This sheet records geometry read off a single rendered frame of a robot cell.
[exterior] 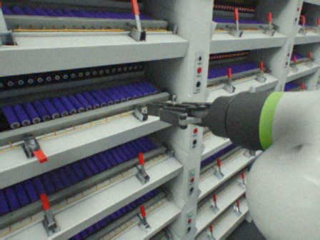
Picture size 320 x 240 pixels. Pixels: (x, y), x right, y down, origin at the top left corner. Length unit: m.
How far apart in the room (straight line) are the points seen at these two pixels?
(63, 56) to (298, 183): 0.41
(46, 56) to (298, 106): 0.40
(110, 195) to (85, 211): 0.08
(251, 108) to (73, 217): 0.48
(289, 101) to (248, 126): 0.06
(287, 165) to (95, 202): 0.52
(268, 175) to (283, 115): 0.13
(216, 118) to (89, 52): 0.28
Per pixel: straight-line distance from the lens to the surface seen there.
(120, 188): 0.67
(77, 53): 0.47
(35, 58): 0.45
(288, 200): 0.20
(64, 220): 0.63
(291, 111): 0.32
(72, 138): 0.52
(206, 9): 0.70
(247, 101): 0.35
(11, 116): 0.56
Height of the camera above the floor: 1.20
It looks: 22 degrees down
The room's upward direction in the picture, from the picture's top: straight up
